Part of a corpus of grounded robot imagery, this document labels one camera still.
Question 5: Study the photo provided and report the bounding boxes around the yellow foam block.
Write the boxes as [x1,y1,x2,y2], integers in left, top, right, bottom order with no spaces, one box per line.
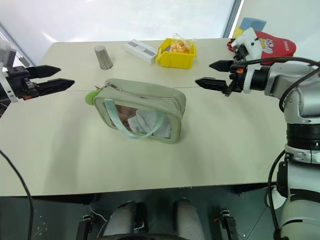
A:
[233,25,248,39]

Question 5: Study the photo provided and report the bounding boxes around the clear bag of orange items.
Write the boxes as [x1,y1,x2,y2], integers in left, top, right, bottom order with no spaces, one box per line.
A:
[168,32,197,55]

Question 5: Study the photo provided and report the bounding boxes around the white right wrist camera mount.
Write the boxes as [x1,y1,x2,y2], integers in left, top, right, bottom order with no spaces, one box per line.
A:
[230,27,264,95]

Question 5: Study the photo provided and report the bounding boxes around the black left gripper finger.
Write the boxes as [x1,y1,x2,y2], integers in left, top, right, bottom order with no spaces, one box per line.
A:
[27,65,62,79]
[36,78,76,98]

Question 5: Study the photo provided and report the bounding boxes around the red printed drawstring bag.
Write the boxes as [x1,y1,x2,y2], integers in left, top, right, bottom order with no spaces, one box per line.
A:
[226,30,297,62]

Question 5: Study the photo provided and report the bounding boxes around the yellow plastic parts bin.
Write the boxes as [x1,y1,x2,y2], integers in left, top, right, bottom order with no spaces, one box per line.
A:
[155,37,199,69]

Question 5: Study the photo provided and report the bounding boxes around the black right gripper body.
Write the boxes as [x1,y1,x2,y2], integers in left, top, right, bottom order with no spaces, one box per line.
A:
[221,61,248,98]

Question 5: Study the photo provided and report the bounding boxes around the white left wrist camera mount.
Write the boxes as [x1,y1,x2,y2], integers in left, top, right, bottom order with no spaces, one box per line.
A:
[0,31,19,104]

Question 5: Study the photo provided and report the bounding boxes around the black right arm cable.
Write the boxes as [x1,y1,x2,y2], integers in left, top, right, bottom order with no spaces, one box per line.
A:
[246,56,320,240]

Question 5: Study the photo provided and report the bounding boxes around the black stand bracket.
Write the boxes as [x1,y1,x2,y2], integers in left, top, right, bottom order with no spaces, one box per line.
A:
[219,208,238,240]
[75,213,95,240]

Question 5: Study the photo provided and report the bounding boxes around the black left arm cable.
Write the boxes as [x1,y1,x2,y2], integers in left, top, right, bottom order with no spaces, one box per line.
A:
[0,149,35,240]

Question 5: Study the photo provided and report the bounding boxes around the silver metal mesh cup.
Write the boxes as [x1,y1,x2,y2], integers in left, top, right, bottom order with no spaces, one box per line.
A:
[93,44,114,71]

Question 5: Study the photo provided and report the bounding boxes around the grey robot leg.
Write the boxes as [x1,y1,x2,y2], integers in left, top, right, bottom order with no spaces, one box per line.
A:
[173,197,206,240]
[102,200,138,237]

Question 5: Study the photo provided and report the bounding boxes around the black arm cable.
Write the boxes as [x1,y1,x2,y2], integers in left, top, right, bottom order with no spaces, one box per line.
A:
[0,149,35,240]
[246,56,320,240]

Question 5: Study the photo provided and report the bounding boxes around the green round tag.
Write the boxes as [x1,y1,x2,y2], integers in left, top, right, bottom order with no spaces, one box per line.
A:
[84,89,101,106]

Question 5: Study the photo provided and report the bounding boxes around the white towel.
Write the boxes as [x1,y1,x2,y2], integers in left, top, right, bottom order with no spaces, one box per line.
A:
[128,109,173,139]

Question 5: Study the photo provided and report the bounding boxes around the grey window frame post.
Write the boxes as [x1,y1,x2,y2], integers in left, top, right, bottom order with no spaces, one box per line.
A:
[221,0,245,39]

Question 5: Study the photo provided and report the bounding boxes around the blue foam block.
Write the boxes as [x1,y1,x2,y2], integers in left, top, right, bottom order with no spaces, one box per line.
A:
[239,17,268,33]

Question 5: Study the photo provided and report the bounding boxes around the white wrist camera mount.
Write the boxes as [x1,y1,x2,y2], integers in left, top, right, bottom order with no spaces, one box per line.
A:
[0,31,19,104]
[230,27,264,95]

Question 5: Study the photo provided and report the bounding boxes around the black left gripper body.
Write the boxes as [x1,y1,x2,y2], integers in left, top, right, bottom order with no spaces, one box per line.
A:
[4,66,40,101]

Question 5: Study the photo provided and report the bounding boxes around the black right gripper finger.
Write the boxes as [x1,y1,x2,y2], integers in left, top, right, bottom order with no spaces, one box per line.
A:
[194,77,229,95]
[209,59,235,73]

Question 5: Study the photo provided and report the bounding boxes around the white round base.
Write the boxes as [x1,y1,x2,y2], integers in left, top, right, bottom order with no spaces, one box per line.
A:
[265,186,286,210]

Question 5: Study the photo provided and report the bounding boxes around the white rectangular carton box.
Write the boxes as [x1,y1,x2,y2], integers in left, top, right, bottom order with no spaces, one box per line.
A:
[123,38,159,66]

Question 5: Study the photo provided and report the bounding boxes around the pale green clear toiletry bag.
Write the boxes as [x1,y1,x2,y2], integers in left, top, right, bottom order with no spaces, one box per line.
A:
[93,77,187,146]

